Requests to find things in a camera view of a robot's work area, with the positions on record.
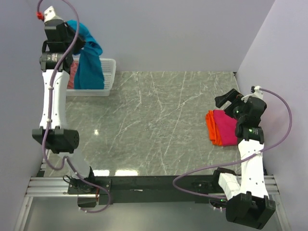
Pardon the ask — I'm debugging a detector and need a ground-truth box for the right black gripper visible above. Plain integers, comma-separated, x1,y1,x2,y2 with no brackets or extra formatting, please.
215,89,248,122

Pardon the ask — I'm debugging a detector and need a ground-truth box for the blue t shirt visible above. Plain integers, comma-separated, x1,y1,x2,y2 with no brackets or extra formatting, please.
74,23,104,90

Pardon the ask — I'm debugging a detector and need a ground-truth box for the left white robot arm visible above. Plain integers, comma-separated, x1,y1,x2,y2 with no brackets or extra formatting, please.
32,19,96,193

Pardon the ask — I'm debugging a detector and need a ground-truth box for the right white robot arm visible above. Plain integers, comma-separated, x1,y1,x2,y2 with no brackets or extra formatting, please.
211,86,276,230

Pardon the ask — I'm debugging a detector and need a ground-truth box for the pink folded t shirt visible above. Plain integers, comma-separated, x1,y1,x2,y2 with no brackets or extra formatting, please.
214,110,237,147

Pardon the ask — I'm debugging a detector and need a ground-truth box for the salmon crumpled t shirt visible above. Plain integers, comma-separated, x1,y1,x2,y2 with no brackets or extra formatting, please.
67,61,78,89

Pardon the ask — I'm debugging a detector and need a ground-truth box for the orange folded t shirt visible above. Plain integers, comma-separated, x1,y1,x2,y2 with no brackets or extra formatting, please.
205,110,222,146

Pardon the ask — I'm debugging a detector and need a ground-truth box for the white plastic basket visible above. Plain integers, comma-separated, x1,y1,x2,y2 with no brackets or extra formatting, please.
66,57,116,97

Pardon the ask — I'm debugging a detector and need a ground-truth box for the black base beam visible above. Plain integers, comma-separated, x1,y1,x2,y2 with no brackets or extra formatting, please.
67,175,223,207

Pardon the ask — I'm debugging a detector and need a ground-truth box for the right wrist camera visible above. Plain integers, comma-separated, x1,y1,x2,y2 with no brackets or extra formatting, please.
241,86,263,103

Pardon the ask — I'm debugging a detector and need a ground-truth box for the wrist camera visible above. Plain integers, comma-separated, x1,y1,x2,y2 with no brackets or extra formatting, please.
241,86,263,103
36,6,63,23

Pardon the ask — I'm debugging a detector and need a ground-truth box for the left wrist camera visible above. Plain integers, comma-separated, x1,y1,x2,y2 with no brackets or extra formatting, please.
36,6,63,23

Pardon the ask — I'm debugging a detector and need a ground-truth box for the aluminium rail frame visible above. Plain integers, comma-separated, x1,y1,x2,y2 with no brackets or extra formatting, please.
25,154,281,199

